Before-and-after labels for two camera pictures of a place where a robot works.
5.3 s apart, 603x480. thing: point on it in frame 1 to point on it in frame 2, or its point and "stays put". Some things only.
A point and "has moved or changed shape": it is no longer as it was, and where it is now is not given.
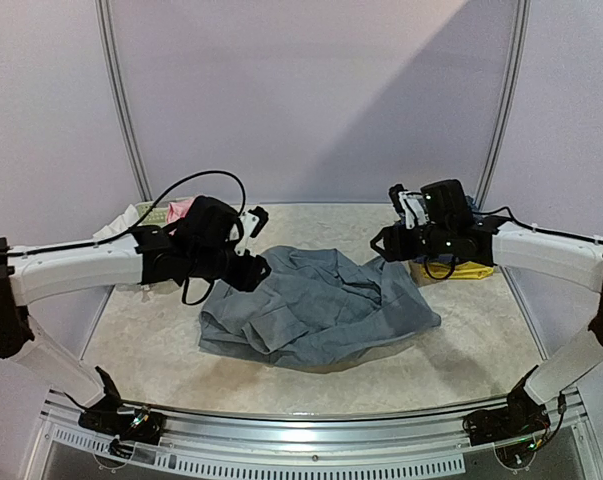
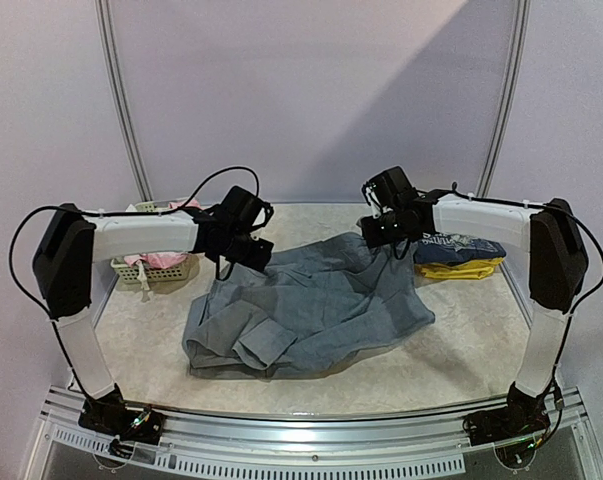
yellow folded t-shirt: x=465 y=270 stays put
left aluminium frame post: x=103 y=14 stays put
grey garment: x=313 y=311 has moved or changed shape
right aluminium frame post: x=512 y=101 stays put
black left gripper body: x=209 y=265 to x=238 y=252
